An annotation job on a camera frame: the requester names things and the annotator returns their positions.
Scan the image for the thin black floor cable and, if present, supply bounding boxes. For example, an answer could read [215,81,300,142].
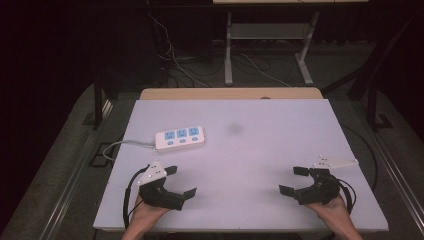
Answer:
[339,124,380,193]

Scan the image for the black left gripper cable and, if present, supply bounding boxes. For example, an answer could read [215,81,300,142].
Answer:
[122,164,151,231]

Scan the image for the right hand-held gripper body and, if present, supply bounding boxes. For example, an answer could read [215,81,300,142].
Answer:
[294,154,360,206]

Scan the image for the metal floor rail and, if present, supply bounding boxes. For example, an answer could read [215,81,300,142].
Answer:
[39,99,115,240]
[372,131,424,236]

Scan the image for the black metal stand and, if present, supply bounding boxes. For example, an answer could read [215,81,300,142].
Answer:
[92,71,105,131]
[365,79,390,132]

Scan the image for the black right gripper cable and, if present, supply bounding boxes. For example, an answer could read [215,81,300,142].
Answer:
[336,177,358,215]

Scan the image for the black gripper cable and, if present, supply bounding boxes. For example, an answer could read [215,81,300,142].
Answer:
[122,164,151,231]
[336,177,358,215]

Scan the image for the short white floor cable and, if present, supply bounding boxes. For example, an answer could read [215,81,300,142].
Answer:
[239,53,292,88]

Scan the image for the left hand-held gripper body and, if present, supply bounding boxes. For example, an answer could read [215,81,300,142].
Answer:
[136,160,185,212]

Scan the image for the grey metal desk frame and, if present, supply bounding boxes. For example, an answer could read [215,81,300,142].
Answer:
[224,10,321,87]

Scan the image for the grey power strip cable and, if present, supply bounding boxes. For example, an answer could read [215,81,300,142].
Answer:
[102,139,158,164]

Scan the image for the black floor bracket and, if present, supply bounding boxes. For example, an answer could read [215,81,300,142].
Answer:
[88,142,117,168]

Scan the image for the long white floor cable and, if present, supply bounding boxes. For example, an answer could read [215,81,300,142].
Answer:
[147,12,212,88]

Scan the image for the person's left hand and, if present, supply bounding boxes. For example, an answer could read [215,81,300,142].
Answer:
[127,195,171,231]

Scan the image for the white power strip blue sockets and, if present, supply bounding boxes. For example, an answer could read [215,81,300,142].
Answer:
[154,125,206,154]

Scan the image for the person's right hand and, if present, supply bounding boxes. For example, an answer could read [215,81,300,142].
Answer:
[306,194,353,230]

